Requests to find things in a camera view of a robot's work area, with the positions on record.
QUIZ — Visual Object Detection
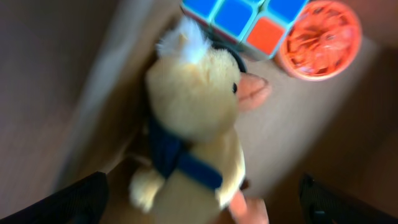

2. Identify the yellow plush duck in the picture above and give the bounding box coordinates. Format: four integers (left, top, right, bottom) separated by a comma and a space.
129, 17, 271, 223

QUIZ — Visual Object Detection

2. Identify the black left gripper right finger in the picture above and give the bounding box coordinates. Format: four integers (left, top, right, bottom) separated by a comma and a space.
299, 174, 397, 224

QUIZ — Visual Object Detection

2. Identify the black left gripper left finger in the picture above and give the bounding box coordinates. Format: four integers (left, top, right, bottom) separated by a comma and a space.
1, 172, 109, 224

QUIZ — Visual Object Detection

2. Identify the multicolour puzzle cube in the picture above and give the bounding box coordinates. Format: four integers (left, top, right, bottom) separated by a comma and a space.
180, 0, 308, 60

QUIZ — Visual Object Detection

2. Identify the orange round ball toy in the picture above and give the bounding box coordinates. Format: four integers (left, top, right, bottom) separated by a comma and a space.
274, 1, 362, 82

